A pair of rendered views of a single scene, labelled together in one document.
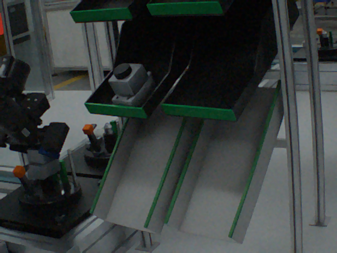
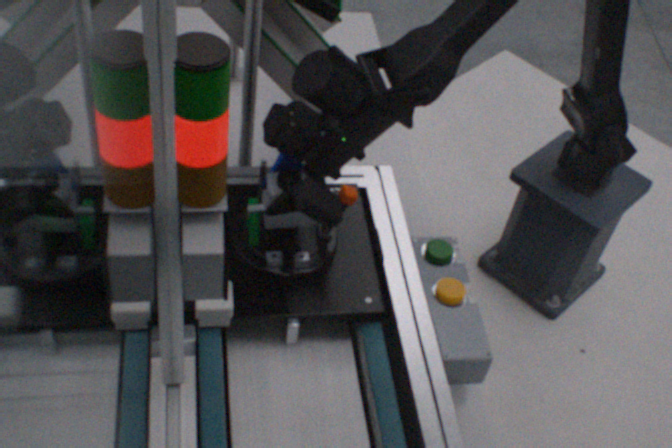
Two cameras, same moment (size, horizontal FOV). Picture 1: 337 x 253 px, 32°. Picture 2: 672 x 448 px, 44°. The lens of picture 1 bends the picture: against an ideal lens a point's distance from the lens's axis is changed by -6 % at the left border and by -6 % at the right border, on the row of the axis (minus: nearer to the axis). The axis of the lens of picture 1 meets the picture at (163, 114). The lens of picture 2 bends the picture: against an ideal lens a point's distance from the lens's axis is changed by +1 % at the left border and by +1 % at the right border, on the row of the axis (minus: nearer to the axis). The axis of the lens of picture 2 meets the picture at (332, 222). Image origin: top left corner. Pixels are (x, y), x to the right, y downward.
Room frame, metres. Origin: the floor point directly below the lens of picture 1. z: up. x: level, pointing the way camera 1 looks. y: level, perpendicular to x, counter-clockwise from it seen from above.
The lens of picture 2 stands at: (1.66, 0.84, 1.80)
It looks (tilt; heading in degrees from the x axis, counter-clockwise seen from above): 46 degrees down; 225
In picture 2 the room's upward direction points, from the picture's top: 10 degrees clockwise
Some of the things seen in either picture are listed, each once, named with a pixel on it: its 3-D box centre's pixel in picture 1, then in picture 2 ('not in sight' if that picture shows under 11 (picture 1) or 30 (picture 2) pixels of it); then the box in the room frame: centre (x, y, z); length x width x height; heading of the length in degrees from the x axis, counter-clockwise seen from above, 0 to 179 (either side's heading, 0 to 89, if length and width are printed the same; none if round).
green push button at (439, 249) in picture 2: not in sight; (438, 253); (0.99, 0.39, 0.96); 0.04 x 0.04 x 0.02
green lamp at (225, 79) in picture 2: not in sight; (199, 80); (1.36, 0.37, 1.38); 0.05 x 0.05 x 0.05
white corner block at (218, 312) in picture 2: not in sight; (213, 303); (1.30, 0.30, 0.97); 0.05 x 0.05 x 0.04; 60
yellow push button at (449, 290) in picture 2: not in sight; (449, 292); (1.02, 0.45, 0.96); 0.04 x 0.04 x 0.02
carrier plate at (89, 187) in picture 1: (51, 202); (283, 249); (1.17, 0.27, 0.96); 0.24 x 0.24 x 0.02; 60
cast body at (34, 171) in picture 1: (44, 156); (280, 197); (1.18, 0.26, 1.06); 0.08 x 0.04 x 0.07; 150
